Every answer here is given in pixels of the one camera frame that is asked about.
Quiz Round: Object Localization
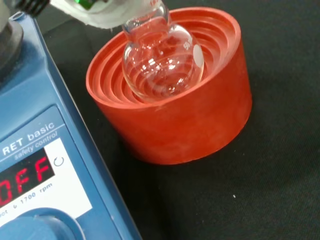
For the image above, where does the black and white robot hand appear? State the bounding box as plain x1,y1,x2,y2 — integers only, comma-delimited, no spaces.
13,0,154,29

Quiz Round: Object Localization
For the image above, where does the orange ribbed flask stand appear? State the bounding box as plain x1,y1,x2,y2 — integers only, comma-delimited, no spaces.
85,6,253,166

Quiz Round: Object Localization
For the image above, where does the blue base magnetic stirrer heater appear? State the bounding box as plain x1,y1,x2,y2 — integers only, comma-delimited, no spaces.
0,4,144,240

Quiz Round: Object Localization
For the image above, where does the black bench cloth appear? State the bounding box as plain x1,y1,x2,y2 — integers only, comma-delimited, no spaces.
37,0,320,240

